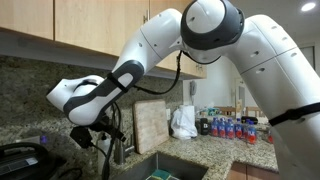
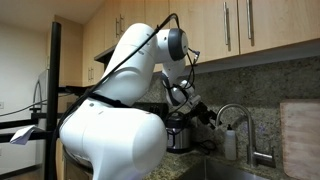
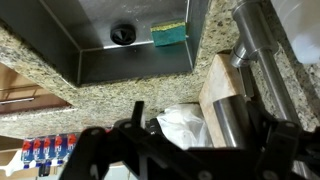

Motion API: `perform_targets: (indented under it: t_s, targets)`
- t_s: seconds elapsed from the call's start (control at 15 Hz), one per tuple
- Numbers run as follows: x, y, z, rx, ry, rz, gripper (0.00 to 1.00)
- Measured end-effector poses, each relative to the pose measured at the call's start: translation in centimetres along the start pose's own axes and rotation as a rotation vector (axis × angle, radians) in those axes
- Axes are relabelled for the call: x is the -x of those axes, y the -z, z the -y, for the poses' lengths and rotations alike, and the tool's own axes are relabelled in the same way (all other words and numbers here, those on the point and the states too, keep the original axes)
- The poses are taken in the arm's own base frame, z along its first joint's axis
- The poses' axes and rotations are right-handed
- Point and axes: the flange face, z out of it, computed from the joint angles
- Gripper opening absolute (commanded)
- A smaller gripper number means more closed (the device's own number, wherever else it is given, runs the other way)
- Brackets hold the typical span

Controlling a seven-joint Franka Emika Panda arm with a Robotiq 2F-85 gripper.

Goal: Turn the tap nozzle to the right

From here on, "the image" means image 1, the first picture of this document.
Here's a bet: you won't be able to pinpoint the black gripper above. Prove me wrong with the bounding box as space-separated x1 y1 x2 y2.
89 114 128 143

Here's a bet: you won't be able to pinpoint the stainless steel gooseneck tap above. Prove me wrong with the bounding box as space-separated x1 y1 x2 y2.
113 133 136 166

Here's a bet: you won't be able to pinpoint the white soap bottle black cap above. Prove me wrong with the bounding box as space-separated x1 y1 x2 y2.
97 132 113 175

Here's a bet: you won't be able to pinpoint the wooden cutting board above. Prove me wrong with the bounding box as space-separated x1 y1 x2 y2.
132 99 170 155

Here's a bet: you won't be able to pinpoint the green sponge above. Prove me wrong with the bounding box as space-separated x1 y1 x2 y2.
149 169 173 180

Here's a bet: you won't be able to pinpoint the white plastic bag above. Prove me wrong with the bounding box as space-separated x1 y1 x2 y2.
170 104 198 140

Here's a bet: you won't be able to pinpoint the stainless steel sink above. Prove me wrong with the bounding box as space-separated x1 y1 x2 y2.
111 151 209 180

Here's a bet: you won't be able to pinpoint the black jar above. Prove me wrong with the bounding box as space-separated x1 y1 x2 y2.
199 117 210 136

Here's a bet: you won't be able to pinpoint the blue red label drink bottle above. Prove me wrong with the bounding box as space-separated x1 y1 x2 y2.
225 117 236 140
242 118 251 140
266 128 275 144
247 120 258 145
210 116 220 138
234 117 244 140
218 116 227 139

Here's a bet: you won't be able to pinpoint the wooden chair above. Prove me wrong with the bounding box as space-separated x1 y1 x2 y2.
245 106 265 118
215 105 238 118

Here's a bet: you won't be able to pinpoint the brown wood base cabinet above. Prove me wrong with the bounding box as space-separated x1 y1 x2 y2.
226 161 281 180

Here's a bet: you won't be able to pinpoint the round ceiling light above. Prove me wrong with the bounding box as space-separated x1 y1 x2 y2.
300 2 317 13

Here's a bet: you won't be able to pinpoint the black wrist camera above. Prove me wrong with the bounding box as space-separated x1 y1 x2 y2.
69 125 95 150

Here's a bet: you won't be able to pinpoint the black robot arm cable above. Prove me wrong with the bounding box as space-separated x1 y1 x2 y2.
133 49 184 96

